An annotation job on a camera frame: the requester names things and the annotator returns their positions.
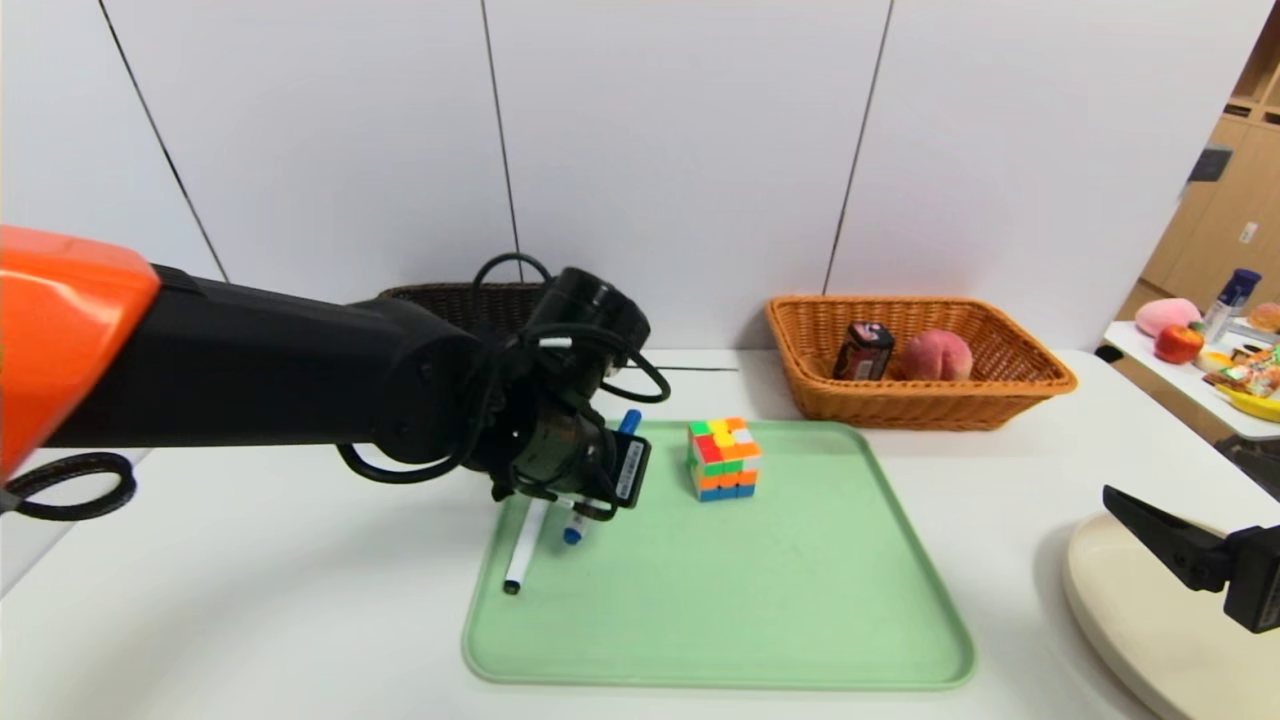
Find colourful snack packets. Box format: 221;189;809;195
1203;347;1280;399

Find light green plastic tray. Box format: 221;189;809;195
462;418;979;691

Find light wooden cabinet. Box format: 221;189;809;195
1138;5;1280;313

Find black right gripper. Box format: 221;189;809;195
1102;484;1280;634

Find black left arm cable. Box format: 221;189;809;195
0;452;138;522

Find white side table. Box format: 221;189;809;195
1100;322;1280;443

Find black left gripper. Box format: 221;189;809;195
510;402;652;510

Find white bottle blue cap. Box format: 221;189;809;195
1200;270;1261;346

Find cream oval plate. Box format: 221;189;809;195
1065;512;1280;720

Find multicolour puzzle cube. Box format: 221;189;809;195
686;417;763;502

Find orange wicker basket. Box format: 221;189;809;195
766;295;1079;433

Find yellow banana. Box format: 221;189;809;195
1212;385;1280;426

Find white marker blue cap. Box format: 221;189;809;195
562;409;644;547

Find white marker black cap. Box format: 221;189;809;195
504;497;552;595

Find pink plush peach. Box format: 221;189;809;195
1135;298;1201;341

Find dark brown wicker basket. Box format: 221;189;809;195
378;283;549;336

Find red apple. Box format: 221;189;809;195
1153;325;1204;366

